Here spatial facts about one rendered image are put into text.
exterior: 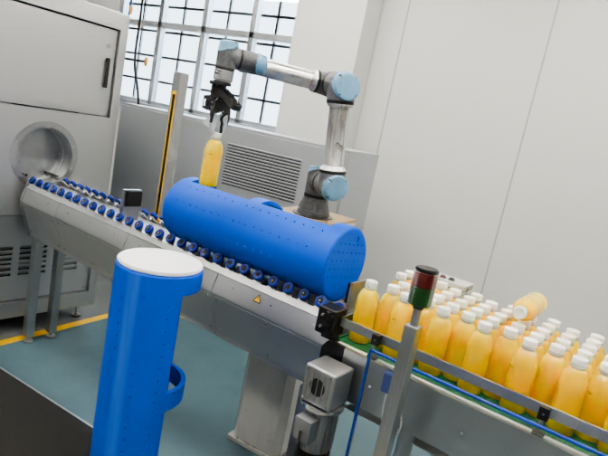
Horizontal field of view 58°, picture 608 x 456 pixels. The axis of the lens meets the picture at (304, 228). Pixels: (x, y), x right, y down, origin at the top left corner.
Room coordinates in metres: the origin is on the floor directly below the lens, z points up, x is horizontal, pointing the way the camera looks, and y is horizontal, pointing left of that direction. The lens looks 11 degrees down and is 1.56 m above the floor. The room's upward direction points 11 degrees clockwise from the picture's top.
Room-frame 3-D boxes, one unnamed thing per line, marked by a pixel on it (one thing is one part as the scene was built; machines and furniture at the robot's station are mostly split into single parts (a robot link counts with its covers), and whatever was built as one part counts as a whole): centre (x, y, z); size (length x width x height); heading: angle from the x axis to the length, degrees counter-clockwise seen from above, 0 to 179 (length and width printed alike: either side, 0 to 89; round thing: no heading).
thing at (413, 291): (1.38, -0.34, 1.18); 0.06 x 0.06 x 0.05
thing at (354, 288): (1.90, -0.23, 0.99); 0.10 x 0.02 x 0.12; 145
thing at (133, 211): (2.66, 0.87, 1.00); 0.10 x 0.04 x 0.15; 145
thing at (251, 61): (2.20, 0.33, 1.75); 0.11 x 0.11 x 0.08; 23
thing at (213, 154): (2.13, 0.41, 1.35); 0.07 x 0.07 x 0.19
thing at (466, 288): (2.02, -0.56, 1.05); 0.20 x 0.10 x 0.10; 55
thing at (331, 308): (1.71, -0.15, 0.95); 0.10 x 0.07 x 0.10; 145
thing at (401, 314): (1.65, -0.36, 1.00); 0.07 x 0.07 x 0.19
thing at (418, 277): (1.38, -0.34, 1.23); 0.06 x 0.06 x 0.04
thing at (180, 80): (3.02, 0.81, 0.85); 0.06 x 0.06 x 1.70; 55
